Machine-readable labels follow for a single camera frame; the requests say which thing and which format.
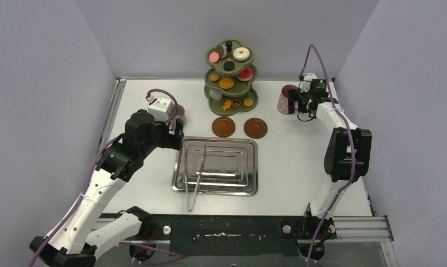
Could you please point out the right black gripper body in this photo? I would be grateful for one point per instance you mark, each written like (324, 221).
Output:
(295, 99)

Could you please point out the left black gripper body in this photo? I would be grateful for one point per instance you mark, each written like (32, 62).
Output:
(160, 137)

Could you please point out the pink floral mug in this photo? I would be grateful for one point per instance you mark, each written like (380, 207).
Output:
(283, 102)

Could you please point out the grey purple mug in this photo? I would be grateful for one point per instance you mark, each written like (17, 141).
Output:
(180, 115)

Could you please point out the round tan biscuit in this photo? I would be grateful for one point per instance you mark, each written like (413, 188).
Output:
(248, 102)

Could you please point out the brown wooden coaster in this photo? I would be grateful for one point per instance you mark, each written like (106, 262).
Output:
(255, 128)
(223, 127)

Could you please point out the red frosted donut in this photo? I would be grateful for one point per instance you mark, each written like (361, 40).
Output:
(245, 75)

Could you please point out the brown heart cookie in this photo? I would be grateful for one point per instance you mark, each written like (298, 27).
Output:
(236, 104)

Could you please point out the white swiss roll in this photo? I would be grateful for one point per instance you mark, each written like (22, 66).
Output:
(216, 95)

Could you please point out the orange fish cake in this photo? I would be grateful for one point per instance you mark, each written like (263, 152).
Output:
(227, 105)

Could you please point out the white ring donut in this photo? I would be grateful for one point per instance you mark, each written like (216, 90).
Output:
(241, 54)

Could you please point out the metal serving tongs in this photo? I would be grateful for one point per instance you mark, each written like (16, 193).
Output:
(190, 202)

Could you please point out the orange round cake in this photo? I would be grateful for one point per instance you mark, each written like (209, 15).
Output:
(226, 83)

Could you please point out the black sandwich cookie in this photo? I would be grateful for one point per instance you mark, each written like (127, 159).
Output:
(229, 66)

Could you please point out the chocolate white half cake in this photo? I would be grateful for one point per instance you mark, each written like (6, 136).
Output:
(221, 50)

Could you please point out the pink macaron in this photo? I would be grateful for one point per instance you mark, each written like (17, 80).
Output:
(214, 57)

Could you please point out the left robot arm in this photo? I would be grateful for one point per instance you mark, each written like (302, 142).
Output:
(73, 242)

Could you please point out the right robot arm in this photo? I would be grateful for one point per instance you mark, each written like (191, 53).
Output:
(347, 155)

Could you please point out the stainless steel tray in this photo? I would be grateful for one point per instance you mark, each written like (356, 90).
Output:
(231, 166)

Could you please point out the green three-tier serving stand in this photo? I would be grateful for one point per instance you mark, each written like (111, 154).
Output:
(241, 90)

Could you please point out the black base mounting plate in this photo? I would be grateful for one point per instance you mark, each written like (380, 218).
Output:
(226, 235)

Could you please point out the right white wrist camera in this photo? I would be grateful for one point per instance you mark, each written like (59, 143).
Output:
(306, 79)

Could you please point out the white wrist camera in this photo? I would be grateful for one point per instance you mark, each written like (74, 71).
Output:
(161, 108)
(306, 79)

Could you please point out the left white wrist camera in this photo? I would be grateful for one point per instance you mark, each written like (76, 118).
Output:
(161, 108)

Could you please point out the aluminium rail left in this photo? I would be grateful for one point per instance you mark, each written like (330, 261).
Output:
(112, 111)

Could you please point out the aluminium rail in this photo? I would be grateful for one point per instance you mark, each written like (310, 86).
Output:
(363, 237)
(112, 111)

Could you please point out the aluminium rail right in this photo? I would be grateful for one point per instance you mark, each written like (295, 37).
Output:
(363, 237)

